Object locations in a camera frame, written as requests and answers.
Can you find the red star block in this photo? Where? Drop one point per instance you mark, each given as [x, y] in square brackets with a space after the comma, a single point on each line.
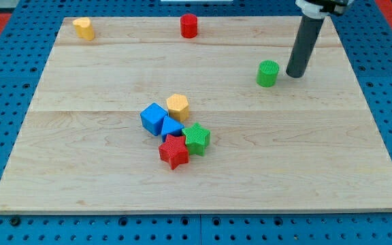
[174, 151]

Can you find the yellow heart block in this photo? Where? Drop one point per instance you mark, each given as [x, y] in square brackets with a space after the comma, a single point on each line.
[84, 29]

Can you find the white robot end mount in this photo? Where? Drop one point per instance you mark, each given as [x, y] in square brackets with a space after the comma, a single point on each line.
[319, 9]

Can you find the wooden board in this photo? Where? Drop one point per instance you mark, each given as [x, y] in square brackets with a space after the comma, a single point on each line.
[303, 146]

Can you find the green cylinder block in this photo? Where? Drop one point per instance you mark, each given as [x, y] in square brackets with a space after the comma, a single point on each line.
[267, 73]

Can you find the yellow hexagon block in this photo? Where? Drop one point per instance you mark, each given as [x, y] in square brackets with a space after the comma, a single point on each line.
[178, 107]

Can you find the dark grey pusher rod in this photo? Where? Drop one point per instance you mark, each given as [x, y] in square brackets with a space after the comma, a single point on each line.
[305, 41]

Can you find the red cylinder block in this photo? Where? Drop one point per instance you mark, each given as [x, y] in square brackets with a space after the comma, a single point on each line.
[188, 25]

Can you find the blue cube block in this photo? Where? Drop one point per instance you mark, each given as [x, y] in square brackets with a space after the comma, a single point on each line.
[152, 118]

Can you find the green star block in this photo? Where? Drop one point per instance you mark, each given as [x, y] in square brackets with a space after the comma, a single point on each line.
[197, 139]

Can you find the blue triangle block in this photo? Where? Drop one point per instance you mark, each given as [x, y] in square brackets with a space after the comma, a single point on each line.
[171, 127]

